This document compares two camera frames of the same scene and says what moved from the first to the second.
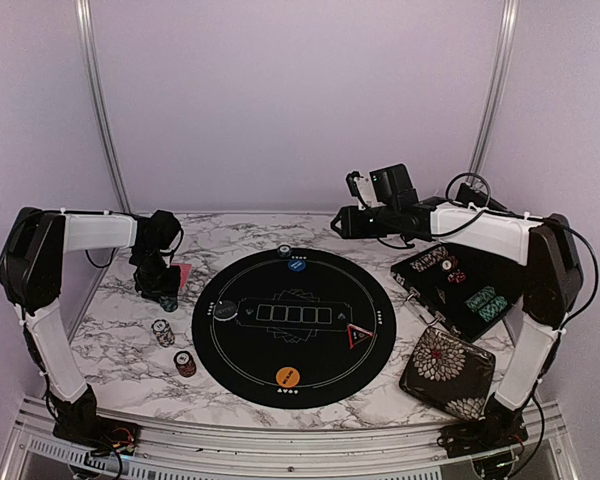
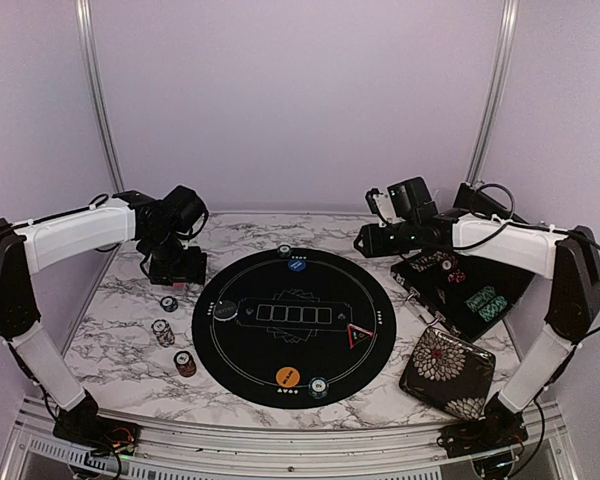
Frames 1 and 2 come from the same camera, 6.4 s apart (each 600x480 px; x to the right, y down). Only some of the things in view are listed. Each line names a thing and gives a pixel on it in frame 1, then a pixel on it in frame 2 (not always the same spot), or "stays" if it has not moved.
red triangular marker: x=356 y=335 stays
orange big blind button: x=288 y=377 stays
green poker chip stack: x=169 y=303 stays
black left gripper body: x=152 y=276 -> x=169 y=261
